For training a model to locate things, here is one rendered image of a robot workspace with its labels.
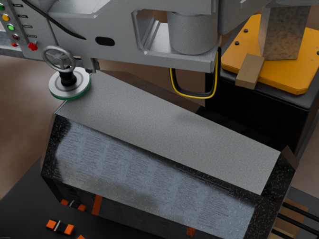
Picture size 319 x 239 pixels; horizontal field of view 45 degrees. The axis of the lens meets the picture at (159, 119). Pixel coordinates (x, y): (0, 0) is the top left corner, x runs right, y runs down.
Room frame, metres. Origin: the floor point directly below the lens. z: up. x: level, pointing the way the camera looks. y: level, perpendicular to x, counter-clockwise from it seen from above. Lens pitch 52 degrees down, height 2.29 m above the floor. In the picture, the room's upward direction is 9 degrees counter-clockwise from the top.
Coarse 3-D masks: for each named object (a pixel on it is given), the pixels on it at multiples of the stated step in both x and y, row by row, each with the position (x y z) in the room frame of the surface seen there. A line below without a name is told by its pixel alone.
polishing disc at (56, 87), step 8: (56, 72) 1.50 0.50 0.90; (80, 72) 1.47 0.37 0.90; (56, 80) 1.44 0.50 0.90; (80, 80) 1.41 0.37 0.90; (88, 80) 1.40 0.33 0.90; (56, 88) 1.38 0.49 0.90; (64, 88) 1.37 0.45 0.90; (72, 88) 1.36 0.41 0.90; (80, 88) 1.35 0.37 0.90; (56, 96) 1.33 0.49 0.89; (64, 96) 1.31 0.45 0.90; (72, 96) 1.31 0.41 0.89
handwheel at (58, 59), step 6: (48, 48) 1.23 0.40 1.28; (54, 48) 1.22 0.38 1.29; (60, 48) 1.21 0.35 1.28; (42, 54) 1.25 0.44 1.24; (48, 54) 1.24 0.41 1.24; (60, 54) 1.24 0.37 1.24; (66, 54) 1.20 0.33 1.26; (48, 60) 1.25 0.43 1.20; (54, 60) 1.22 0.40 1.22; (60, 60) 1.21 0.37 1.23; (72, 60) 1.20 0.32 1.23; (54, 66) 1.24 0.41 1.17; (60, 66) 1.23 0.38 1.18; (72, 66) 1.20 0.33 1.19; (66, 72) 1.21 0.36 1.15
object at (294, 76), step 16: (256, 16) 1.85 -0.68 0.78; (240, 32) 1.72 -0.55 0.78; (256, 32) 1.70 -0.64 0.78; (304, 32) 1.64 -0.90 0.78; (240, 48) 1.59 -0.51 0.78; (256, 48) 1.57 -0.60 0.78; (304, 48) 1.51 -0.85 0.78; (224, 64) 1.49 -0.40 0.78; (240, 64) 1.46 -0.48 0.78; (272, 64) 1.43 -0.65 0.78; (288, 64) 1.41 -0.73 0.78; (304, 64) 1.39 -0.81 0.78; (272, 80) 1.32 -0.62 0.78; (288, 80) 1.30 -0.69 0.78; (304, 80) 1.28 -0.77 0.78
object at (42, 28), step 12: (12, 0) 1.32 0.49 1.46; (36, 0) 1.28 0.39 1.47; (48, 0) 1.33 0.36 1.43; (24, 12) 1.31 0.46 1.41; (36, 12) 1.29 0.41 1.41; (24, 24) 1.32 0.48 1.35; (36, 24) 1.30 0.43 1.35; (48, 24) 1.28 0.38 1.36; (48, 36) 1.29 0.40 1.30; (24, 48) 1.34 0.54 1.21
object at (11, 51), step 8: (0, 32) 1.59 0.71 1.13; (0, 40) 1.57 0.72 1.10; (8, 40) 1.56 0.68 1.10; (0, 48) 1.46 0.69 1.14; (8, 48) 1.45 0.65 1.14; (16, 48) 1.49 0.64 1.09; (16, 56) 1.43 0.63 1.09; (24, 56) 1.42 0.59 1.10; (64, 64) 1.34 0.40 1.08; (80, 64) 1.31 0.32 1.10; (96, 64) 1.28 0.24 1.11; (88, 72) 1.25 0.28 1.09
